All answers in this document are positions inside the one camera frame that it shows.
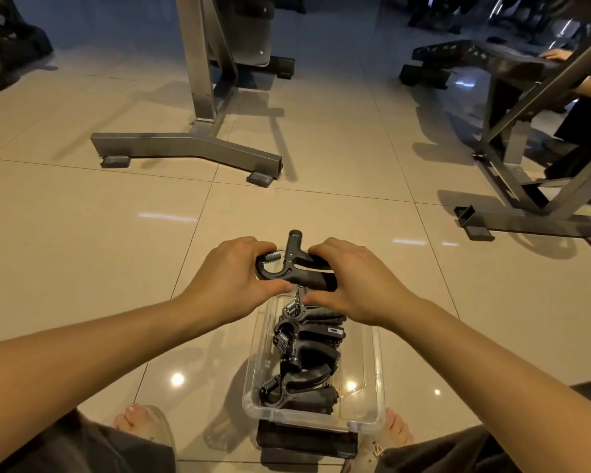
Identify beige slipper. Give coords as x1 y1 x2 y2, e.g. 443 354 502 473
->
342 408 414 473
113 403 177 454

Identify person's right hand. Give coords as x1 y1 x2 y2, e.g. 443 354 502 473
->
303 237 422 328

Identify person's left hand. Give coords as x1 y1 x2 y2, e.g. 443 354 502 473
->
177 236 294 326

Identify grey metal rack stand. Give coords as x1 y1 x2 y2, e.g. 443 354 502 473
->
90 0 296 189

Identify beige right slipper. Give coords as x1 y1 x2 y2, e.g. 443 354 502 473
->
342 408 414 473

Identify dark dumbbell rack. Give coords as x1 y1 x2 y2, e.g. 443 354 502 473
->
389 0 591 43

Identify beige left slipper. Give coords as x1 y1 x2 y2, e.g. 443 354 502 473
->
113 403 177 454

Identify black weight bench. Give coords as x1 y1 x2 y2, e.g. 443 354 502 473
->
399 39 567 89

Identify person's left forearm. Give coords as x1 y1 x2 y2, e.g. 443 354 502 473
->
0 295 193 461

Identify person's right forearm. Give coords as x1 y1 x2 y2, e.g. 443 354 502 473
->
396 298 591 473

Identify clear plastic storage box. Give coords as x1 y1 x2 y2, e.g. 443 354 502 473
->
242 290 386 459

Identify grey metal machine frame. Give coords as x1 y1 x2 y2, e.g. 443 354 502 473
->
454 29 591 252

